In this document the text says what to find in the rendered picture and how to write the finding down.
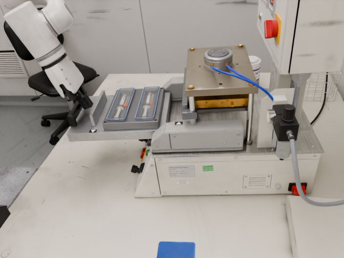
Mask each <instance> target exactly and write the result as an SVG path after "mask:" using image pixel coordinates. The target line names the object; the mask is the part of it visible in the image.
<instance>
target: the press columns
mask: <svg viewBox="0 0 344 258"><path fill-rule="evenodd" d="M188 100H189V111H191V112H194V111H195V110H196V108H195V97H188ZM253 107H254V94H248V103H247V121H246V138H245V139H244V142H245V143H246V144H251V143H252V141H253V140H252V138H251V135H252V121H253ZM190 124H191V125H196V119H190Z"/></svg>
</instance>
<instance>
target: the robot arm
mask: <svg viewBox="0 0 344 258"><path fill-rule="evenodd" d="M0 4H1V5H3V6H4V7H5V8H8V9H11V10H10V11H8V12H7V13H6V14H5V15H4V19H5V21H6V22H7V23H8V25H9V26H10V27H11V29H12V30H13V31H14V32H15V34H16V35H17V36H18V38H19V39H20V40H21V41H22V43H23V44H24V45H25V46H26V48H27V49H28V50H29V52H30V53H31V54H32V56H33V57H34V58H35V59H36V61H37V62H38V63H39V65H40V66H41V67H43V66H44V68H45V72H46V74H47V76H48V78H49V79H50V81H51V83H52V84H53V85H54V87H55V89H56V90H57V91H58V93H59V94H60V95H61V97H62V98H66V97H67V96H68V98H69V100H70V101H71V100H74V99H75V100H76V101H78V102H79V103H80V105H81V106H82V107H83V109H84V110H85V109H88V108H90V107H92V105H93V102H92V101H91V99H90V98H89V97H88V95H87V94H86V91H85V89H84V87H83V86H84V82H83V80H84V77H83V75H82V74H81V72H80V71H79V70H78V68H77V67H76V66H75V64H74V63H73V62H72V61H71V60H70V59H69V57H68V56H67V54H66V53H65V52H66V50H65V48H64V47H63V46H62V44H61V43H60V41H59V40H58V39H57V36H58V35H59V34H61V33H63V32H65V31H66V30H68V29H69V28H71V27H72V26H73V24H74V17H73V15H72V13H71V11H70V9H69V8H68V6H67V5H66V3H65V2H64V0H0ZM35 5H46V7H44V8H43V9H41V10H37V9H36V7H35Z"/></svg>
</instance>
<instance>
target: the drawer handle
mask: <svg viewBox="0 0 344 258"><path fill-rule="evenodd" d="M81 110H82V106H81V105H80V103H79V102H78V101H76V103H75V104H74V106H73V108H72V109H71V111H70V113H69V114H68V121H69V124H70V127H72V126H77V122H76V119H77V117H78V115H79V113H80V111H81Z"/></svg>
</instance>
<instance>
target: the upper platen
mask: <svg viewBox="0 0 344 258"><path fill-rule="evenodd" d="M247 103H248V94H236V95H216V96H195V108H197V113H211V112H235V111H247Z"/></svg>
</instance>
